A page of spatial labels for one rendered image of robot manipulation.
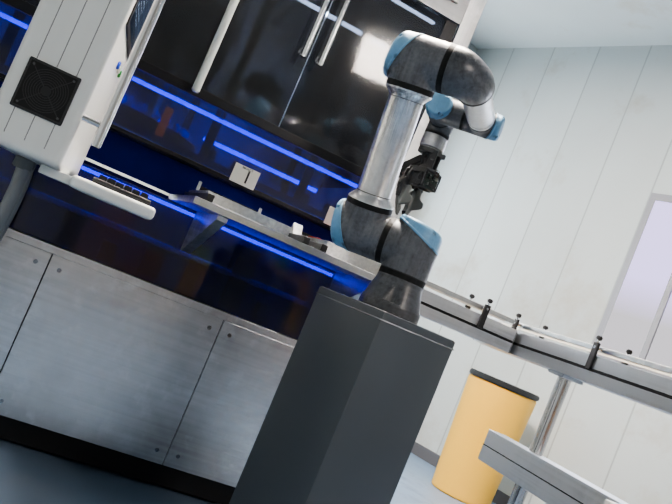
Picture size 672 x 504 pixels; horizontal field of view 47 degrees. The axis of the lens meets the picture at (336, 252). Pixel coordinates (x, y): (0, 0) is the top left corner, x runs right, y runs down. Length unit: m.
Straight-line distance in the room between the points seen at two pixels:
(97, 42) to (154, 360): 1.03
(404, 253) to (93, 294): 1.02
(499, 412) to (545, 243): 1.37
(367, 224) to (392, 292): 0.17
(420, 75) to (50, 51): 0.82
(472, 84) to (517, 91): 4.40
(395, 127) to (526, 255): 3.73
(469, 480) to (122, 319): 2.72
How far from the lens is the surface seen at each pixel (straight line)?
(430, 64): 1.81
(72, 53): 1.87
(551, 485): 2.72
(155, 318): 2.45
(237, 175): 2.46
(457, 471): 4.66
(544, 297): 5.29
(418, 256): 1.81
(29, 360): 2.45
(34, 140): 1.85
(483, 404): 4.60
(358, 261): 2.19
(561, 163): 5.64
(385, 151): 1.83
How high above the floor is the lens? 0.77
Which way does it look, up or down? 3 degrees up
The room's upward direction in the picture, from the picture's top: 23 degrees clockwise
